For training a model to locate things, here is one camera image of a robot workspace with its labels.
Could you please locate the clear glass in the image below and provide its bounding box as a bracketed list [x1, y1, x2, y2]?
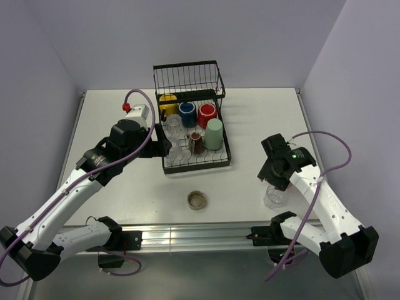
[167, 137, 183, 163]
[263, 185, 288, 209]
[166, 114, 183, 135]

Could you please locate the black metal mug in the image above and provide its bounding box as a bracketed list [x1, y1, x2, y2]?
[186, 132, 204, 155]

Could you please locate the yellow ceramic mug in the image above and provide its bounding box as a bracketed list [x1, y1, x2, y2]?
[159, 94, 179, 121]

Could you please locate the dark blue mug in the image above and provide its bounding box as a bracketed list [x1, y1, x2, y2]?
[178, 102, 197, 128]

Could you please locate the green plastic cup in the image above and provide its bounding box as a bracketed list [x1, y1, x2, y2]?
[204, 118, 223, 151]

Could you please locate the red mug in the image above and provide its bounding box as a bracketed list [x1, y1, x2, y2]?
[197, 103, 218, 129]

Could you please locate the black wire dish rack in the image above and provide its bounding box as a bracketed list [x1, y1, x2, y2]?
[153, 60, 231, 174]

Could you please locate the small brown glass jar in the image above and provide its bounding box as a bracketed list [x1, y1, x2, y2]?
[187, 191, 207, 211]

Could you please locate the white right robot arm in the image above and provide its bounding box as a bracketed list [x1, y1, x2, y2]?
[247, 133, 379, 280]

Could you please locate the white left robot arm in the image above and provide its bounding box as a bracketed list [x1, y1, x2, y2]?
[1, 119, 171, 281]

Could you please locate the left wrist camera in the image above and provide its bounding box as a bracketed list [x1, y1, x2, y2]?
[122, 104, 149, 130]

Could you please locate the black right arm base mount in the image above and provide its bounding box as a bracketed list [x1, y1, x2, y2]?
[246, 225, 291, 264]

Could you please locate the aluminium frame rail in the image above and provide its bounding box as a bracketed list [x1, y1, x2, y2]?
[29, 217, 359, 257]

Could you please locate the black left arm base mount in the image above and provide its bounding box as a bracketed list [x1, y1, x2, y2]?
[97, 231, 143, 269]

